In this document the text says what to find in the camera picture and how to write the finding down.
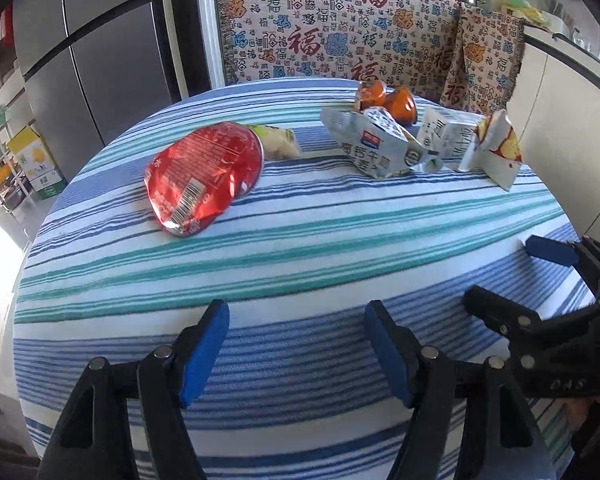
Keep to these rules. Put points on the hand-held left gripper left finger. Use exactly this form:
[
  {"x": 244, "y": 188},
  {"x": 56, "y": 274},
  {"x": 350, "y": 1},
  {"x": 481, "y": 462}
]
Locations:
[{"x": 205, "y": 355}]

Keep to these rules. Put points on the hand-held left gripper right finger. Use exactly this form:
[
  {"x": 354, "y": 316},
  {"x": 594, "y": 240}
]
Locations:
[{"x": 387, "y": 355}]

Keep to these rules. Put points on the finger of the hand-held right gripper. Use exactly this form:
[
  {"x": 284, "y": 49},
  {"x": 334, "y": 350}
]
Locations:
[
  {"x": 500, "y": 310},
  {"x": 550, "y": 251}
]

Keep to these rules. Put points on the yellow white snack packet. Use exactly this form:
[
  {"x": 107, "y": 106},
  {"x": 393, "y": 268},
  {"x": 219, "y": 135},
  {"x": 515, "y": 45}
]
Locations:
[{"x": 497, "y": 152}]

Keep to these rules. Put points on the white drink carton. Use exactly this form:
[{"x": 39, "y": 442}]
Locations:
[{"x": 445, "y": 135}]

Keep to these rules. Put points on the red snack packet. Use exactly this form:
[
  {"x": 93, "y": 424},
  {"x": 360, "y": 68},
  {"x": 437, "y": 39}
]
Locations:
[{"x": 200, "y": 180}]

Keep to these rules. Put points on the white milk packet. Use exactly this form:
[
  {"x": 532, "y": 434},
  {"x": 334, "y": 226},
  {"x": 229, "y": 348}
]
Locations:
[{"x": 375, "y": 145}]

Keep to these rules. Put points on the orange jelly cup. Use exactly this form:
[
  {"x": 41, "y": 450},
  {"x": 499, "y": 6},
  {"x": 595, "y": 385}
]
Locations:
[
  {"x": 372, "y": 92},
  {"x": 401, "y": 105}
]

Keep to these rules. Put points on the small cream snack packet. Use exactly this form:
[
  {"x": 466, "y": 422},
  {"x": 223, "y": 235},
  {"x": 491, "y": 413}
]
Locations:
[{"x": 277, "y": 142}]

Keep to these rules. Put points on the white base cabinets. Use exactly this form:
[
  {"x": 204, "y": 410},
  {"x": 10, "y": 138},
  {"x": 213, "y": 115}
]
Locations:
[{"x": 565, "y": 135}]

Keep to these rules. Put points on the round table with striped cloth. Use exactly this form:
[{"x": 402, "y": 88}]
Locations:
[{"x": 290, "y": 260}]

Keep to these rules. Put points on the small patterned cloth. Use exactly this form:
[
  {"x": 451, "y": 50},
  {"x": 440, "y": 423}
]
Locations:
[{"x": 485, "y": 60}]

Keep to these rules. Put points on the yellow green packets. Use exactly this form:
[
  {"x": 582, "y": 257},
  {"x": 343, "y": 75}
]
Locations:
[{"x": 521, "y": 9}]

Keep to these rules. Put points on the yellow cardboard box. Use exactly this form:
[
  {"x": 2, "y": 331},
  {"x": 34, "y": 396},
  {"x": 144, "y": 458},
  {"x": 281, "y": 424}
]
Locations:
[{"x": 37, "y": 162}]

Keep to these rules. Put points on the storage rack with basins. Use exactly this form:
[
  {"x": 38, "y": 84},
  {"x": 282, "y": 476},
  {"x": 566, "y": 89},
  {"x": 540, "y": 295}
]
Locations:
[{"x": 2, "y": 160}]

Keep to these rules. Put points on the large patterned cloth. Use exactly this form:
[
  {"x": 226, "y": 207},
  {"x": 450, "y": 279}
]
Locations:
[{"x": 330, "y": 35}]

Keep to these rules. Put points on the grey refrigerator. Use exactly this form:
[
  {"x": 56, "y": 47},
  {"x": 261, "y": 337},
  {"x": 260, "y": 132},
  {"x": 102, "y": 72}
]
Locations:
[{"x": 95, "y": 50}]

